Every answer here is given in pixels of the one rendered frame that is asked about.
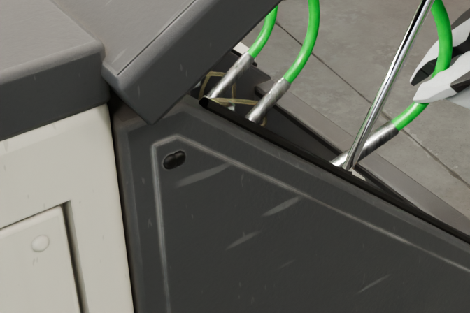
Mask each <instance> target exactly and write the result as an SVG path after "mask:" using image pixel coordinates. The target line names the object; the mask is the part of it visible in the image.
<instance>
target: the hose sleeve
mask: <svg viewBox="0 0 470 313"><path fill-rule="evenodd" d="M398 134H399V131H398V129H397V128H396V126H395V125H394V124H393V123H392V120H391V121H390V120H389V121H387V122H386V123H384V124H383V125H381V126H380V127H378V128H377V129H375V130H374V131H373V132H372V133H371V134H370V136H369V138H368V140H367V142H366V144H365V146H364V148H363V150H362V152H361V154H360V156H359V159H358V160H357V163H358V162H359V161H361V160H362V159H363V158H365V157H366V156H368V155H369V154H370V153H372V152H373V151H375V150H377V149H378V148H379V147H380V146H382V145H384V144H385V143H386V142H387V141H389V140H391V139H392V138H394V137H395V136H396V135H398ZM350 148H351V147H350ZM350 148H349V149H347V150H346V151H345V152H343V153H342V154H339V156H337V157H336V158H335V159H333V160H332V164H334V165H336V166H338V167H339V166H342V165H343V163H344V161H345V160H346V157H347V155H348V153H349V151H350ZM357 163H356V164H357Z"/></svg>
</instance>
